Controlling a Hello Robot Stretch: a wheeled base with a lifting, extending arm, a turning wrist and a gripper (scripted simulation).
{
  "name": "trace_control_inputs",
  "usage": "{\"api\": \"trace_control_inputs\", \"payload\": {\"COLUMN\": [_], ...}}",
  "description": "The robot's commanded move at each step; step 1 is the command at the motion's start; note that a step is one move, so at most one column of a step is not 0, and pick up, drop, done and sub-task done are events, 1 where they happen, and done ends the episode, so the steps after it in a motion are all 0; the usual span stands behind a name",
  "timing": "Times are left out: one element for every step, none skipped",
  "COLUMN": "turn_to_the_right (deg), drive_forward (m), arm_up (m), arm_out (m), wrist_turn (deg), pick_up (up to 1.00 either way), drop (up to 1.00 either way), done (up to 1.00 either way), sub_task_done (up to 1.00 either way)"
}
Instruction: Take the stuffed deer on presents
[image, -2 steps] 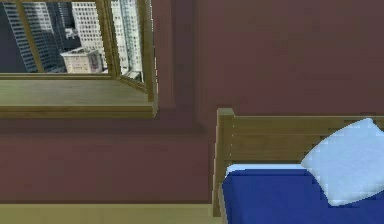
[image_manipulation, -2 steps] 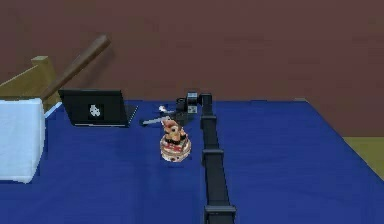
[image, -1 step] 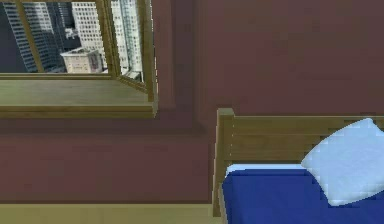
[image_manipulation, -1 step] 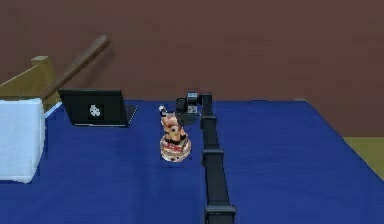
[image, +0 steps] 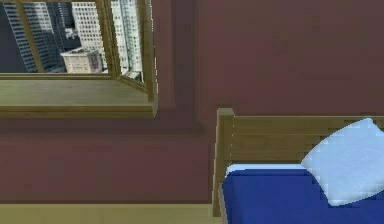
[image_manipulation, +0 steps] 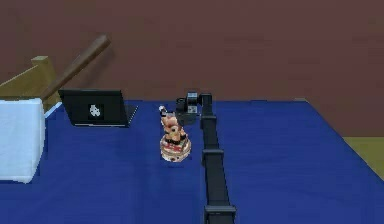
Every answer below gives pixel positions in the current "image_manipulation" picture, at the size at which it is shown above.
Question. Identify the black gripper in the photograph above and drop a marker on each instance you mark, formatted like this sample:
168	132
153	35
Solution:
184	115

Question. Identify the stuffed deer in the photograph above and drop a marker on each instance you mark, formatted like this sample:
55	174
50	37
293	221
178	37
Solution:
173	140

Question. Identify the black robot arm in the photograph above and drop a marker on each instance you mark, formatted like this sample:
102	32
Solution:
213	166

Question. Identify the blue bed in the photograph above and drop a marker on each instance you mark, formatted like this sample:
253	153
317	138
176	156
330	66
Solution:
186	166

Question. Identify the black open laptop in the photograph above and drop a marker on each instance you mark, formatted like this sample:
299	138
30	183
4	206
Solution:
95	108

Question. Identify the brown baseball bat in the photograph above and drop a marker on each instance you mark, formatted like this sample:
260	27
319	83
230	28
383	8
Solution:
76	66

